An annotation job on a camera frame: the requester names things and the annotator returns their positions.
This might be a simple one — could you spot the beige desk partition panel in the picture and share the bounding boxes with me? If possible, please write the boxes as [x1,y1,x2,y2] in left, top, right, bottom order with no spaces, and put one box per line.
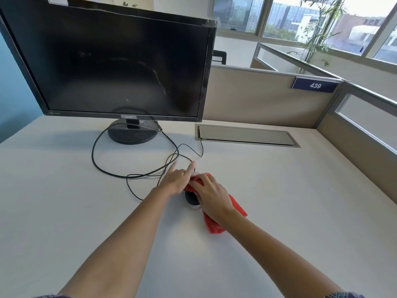
[203,64,345,128]

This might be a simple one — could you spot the thin black mouse cable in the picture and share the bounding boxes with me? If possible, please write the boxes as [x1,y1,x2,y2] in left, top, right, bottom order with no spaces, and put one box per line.
[126,138,204,202]

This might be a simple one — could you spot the grey framed window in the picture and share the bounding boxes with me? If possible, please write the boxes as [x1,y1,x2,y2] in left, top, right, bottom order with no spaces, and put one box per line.
[208,0,397,65]

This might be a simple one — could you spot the black computer monitor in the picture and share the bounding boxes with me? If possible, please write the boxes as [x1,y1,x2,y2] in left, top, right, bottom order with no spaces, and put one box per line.
[0,0,218,123]

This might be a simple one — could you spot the grey framed far partition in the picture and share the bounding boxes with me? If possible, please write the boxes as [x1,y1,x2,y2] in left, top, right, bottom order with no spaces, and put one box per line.
[250,43,345,82]

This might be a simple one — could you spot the beige partition with glass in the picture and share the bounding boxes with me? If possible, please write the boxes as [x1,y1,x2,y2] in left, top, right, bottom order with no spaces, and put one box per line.
[316,81,397,206]

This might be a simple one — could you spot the person's left hand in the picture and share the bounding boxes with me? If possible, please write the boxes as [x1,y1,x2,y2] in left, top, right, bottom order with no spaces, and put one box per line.
[153,161,197,196]

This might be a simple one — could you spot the black mesh chair back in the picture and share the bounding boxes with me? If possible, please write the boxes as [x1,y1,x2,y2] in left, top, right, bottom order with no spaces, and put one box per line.
[212,50,227,66]

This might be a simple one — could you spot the black round monitor stand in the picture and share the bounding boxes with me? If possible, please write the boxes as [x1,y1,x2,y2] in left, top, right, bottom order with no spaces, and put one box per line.
[107,116,159,145]

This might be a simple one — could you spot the person's right forearm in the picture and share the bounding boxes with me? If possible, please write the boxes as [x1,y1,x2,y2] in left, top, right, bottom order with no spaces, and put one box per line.
[217,210,345,298]

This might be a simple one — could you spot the person's left forearm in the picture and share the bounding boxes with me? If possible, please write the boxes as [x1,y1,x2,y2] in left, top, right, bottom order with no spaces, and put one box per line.
[57,187,177,298]

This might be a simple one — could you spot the thick black cable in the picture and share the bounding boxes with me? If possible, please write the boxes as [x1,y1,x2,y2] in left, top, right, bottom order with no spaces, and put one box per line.
[91,118,180,179]

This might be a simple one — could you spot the red cleaning cloth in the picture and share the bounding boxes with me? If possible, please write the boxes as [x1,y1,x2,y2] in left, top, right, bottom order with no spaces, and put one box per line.
[188,172,249,235]

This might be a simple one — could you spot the person's right hand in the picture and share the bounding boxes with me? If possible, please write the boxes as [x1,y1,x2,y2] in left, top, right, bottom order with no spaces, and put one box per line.
[188,173,237,226]

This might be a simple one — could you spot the green bamboo plant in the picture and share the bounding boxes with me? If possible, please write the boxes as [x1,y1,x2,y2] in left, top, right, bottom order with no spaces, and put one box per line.
[287,0,348,75]

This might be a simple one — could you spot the metal desk cable cover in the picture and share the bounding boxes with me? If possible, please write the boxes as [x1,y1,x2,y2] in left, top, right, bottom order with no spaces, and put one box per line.
[195,123,301,149]

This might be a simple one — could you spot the blue desk number sign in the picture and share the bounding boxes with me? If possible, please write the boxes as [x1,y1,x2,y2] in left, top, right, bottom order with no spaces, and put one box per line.
[291,76,339,94]

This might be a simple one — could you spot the black and white computer mouse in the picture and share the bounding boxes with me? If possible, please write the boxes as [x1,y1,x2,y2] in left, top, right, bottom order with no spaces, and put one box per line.
[184,189,202,211]

